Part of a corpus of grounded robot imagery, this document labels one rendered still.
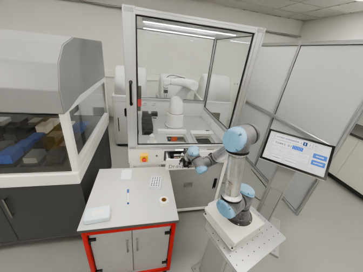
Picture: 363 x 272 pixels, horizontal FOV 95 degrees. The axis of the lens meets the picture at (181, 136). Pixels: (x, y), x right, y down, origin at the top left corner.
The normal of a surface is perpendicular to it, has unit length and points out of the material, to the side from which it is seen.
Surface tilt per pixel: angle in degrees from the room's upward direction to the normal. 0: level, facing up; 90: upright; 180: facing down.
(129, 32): 90
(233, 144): 82
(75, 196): 90
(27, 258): 0
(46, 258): 0
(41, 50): 41
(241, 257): 0
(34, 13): 90
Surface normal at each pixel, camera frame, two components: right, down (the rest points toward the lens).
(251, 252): 0.11, -0.89
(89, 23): 0.18, 0.46
